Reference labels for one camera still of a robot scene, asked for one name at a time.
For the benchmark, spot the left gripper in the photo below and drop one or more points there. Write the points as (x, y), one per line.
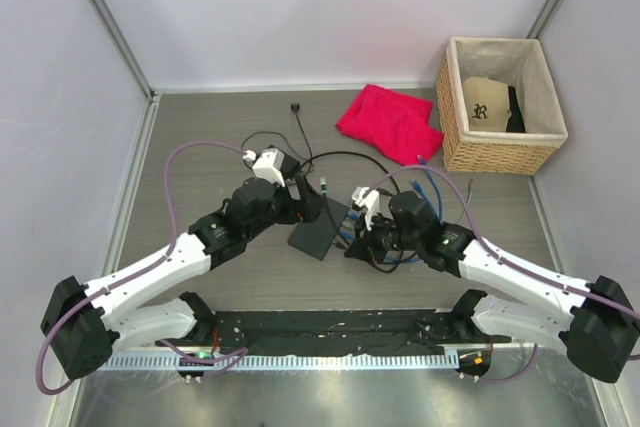
(298, 210)

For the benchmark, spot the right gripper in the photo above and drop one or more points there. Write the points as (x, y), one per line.
(366, 247)

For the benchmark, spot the black network switch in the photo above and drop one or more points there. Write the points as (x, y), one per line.
(315, 239)

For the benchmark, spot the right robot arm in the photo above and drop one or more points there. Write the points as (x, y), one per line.
(592, 323)

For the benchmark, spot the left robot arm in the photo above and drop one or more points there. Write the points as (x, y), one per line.
(86, 323)

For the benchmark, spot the black power adapter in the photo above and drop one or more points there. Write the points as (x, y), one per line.
(287, 164)

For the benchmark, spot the red cloth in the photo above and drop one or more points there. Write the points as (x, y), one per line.
(395, 124)

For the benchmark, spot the beige baseball cap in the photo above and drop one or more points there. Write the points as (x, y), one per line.
(487, 104)

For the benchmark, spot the black item in basket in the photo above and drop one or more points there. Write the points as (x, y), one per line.
(515, 122)

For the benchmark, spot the wicker basket with liner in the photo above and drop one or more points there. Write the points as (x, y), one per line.
(520, 63)

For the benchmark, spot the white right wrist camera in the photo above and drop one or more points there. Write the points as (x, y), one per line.
(365, 201)

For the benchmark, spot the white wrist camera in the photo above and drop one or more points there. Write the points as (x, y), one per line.
(365, 201)
(266, 165)

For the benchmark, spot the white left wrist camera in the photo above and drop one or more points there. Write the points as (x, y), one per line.
(266, 165)

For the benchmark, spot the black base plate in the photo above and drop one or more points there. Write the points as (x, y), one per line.
(438, 324)

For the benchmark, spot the white slotted cable duct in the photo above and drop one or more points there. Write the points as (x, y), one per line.
(141, 361)

